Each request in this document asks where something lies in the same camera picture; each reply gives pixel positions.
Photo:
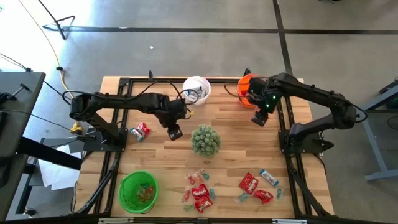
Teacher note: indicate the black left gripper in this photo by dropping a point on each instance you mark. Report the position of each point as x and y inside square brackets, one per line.
[175, 113]

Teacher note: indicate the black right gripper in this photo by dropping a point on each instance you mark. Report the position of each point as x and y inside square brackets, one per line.
[264, 93]

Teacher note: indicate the green plastic bucket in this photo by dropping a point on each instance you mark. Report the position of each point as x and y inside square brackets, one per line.
[124, 193]

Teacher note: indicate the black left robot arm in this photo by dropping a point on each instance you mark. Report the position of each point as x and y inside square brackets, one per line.
[124, 101]

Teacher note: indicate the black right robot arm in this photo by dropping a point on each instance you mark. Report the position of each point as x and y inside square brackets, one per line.
[311, 91]

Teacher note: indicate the green potted artificial plant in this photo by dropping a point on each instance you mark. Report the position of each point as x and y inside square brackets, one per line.
[205, 140]

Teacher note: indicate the orange plastic bucket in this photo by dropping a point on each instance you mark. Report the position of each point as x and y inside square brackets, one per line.
[242, 85]

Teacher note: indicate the white plastic bucket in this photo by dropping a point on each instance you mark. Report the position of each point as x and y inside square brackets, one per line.
[197, 81]

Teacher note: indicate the black desk beam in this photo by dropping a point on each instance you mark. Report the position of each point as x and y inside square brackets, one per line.
[49, 153]

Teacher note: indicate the white paper sheets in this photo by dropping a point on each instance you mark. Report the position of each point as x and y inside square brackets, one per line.
[56, 177]

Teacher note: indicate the black stand base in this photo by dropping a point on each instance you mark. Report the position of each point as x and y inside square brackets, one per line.
[57, 27]

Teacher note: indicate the dark gray desk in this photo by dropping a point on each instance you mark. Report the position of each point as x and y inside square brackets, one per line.
[15, 130]

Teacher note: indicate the black clamp tool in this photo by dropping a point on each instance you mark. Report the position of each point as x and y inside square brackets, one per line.
[5, 97]

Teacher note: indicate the black frame clamp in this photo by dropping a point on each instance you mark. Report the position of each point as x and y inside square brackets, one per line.
[247, 72]
[150, 74]

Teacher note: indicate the white table bracket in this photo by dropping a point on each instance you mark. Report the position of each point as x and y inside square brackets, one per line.
[289, 221]
[115, 220]

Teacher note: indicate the blue-gray table frame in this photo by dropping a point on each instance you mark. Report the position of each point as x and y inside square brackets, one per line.
[373, 141]

